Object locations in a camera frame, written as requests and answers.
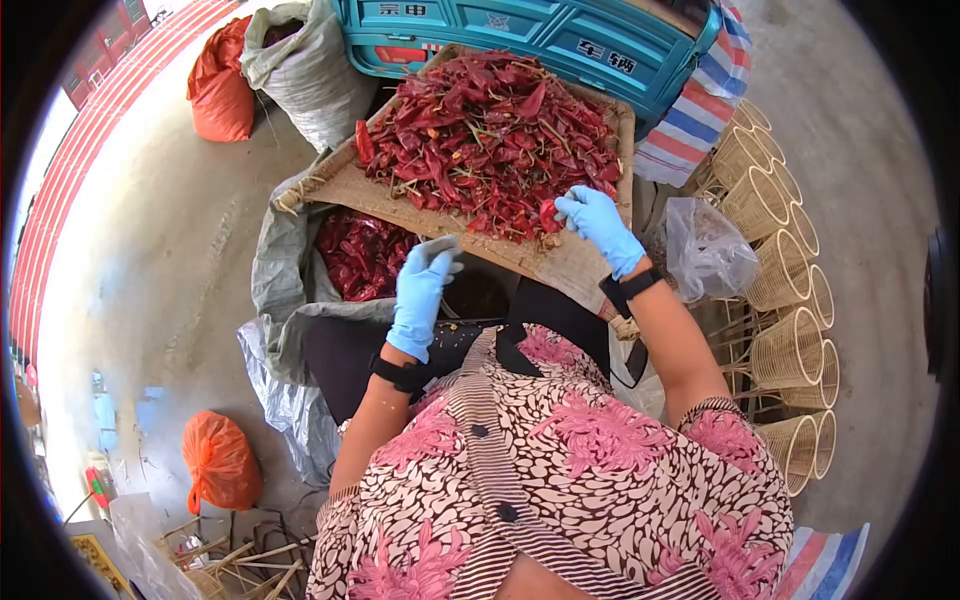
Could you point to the black bucket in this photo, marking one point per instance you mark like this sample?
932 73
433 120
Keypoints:
476 292

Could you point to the black wrist band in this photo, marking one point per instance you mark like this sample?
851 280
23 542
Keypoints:
634 285
397 373

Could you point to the woven bamboo tray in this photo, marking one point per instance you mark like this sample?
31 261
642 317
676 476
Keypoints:
420 214

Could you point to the grey woven sack of chillies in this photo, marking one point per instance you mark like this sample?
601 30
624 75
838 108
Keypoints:
289 277

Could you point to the row of wicker baskets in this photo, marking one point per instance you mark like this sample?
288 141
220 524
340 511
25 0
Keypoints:
784 277

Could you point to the orange plastic bag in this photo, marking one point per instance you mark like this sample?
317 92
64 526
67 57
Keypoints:
221 465

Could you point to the single dried red chilli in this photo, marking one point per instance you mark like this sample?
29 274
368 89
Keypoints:
549 217

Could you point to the red door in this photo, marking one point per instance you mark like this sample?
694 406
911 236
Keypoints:
105 49

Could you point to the person's right hand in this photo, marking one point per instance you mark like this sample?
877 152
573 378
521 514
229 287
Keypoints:
604 225

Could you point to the person's left hand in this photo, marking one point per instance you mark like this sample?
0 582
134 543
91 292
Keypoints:
416 304

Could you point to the person's body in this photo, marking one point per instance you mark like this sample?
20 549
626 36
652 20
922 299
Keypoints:
570 480

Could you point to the person's right fingers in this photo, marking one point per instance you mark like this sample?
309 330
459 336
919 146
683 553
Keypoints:
577 206

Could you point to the tall grey woven sack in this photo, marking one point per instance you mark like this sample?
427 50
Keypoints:
311 75

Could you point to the white plastic bag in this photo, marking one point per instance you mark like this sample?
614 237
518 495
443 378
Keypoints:
641 386

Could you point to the person's left fingers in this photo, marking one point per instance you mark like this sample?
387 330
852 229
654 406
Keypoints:
439 255

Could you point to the person's legs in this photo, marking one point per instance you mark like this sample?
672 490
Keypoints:
337 360

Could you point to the striped tarpaulin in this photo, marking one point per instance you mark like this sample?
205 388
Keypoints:
821 562
694 120

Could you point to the clear plastic bag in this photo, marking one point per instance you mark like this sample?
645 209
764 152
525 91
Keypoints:
709 251

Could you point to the blue cargo vehicle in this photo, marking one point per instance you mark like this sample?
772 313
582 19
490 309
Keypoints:
570 45

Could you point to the silver plastic sheet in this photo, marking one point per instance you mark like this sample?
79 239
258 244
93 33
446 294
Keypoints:
296 412

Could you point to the pile of dried chillies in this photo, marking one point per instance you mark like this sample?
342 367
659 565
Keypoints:
487 135

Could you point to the orange woven sack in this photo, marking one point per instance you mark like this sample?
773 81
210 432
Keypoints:
221 94

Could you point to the heap of bamboo sticks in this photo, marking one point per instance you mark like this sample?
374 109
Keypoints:
240 562

